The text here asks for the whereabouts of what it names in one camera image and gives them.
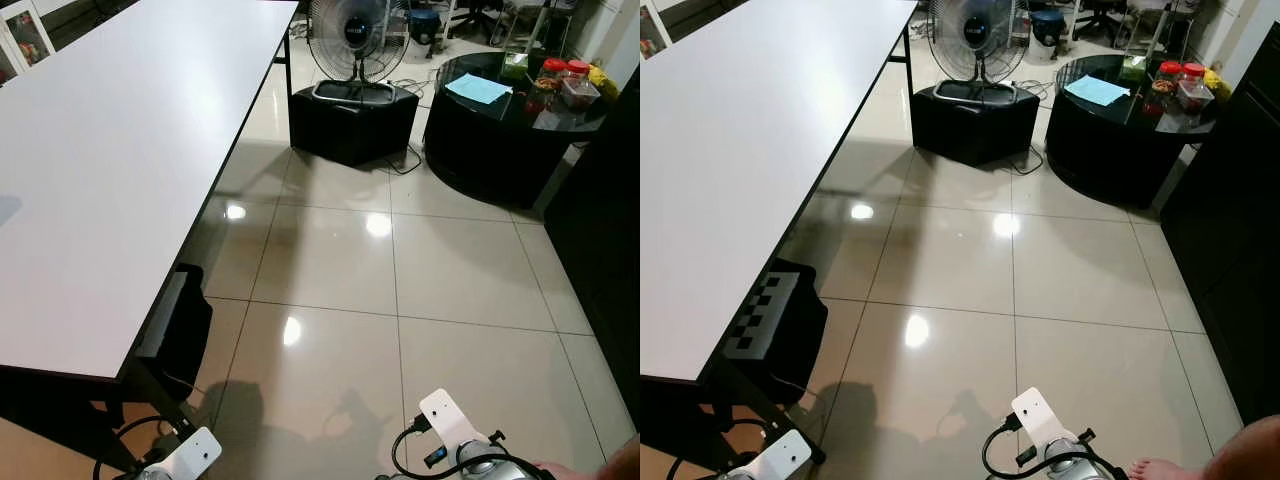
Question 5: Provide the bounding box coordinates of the tall black cabinet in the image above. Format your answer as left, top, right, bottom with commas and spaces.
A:
1160, 45, 1280, 426
543, 65, 641, 401

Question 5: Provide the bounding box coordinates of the round black glass coffee table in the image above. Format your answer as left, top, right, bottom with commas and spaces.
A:
1044, 54, 1227, 210
424, 52, 613, 209

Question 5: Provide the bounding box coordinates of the black pedestal floor fan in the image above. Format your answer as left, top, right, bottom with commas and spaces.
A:
925, 0, 1017, 101
305, 0, 397, 103

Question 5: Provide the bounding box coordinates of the light blue paper sheet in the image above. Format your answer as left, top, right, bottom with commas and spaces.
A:
444, 73, 514, 106
1063, 75, 1132, 108

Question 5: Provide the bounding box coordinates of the blue plastic stool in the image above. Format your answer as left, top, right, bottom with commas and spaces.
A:
1029, 9, 1067, 47
408, 8, 443, 46

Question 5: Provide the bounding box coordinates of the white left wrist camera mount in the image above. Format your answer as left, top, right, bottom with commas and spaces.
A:
150, 427, 223, 480
742, 429, 814, 480

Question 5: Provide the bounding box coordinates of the red lid clear jar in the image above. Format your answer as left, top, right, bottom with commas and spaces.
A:
560, 60, 602, 111
537, 58, 568, 106
1176, 63, 1217, 113
1152, 60, 1185, 106

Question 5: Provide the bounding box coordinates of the white dining table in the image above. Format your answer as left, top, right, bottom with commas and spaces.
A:
640, 0, 919, 466
0, 0, 301, 471

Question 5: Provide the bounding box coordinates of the black checkered seat stool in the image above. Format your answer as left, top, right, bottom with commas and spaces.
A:
720, 258, 830, 407
135, 264, 214, 403

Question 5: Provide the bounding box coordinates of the person bare foot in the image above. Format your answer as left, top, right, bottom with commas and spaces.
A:
1127, 415, 1280, 480

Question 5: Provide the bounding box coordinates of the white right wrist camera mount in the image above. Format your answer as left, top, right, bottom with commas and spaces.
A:
1010, 386, 1077, 459
418, 389, 482, 461

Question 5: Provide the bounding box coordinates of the white glass door cabinet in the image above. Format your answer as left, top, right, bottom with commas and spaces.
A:
640, 0, 674, 61
0, 0, 56, 83

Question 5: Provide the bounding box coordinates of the black office chair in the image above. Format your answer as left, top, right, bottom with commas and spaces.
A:
445, 0, 506, 41
1072, 0, 1126, 43

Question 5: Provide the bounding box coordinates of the black square box stand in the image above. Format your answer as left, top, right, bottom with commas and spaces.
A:
288, 82, 421, 168
909, 80, 1042, 168

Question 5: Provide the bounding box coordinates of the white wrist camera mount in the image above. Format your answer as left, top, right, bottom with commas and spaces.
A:
418, 389, 482, 461
1010, 386, 1077, 459
742, 429, 814, 480
150, 427, 223, 480

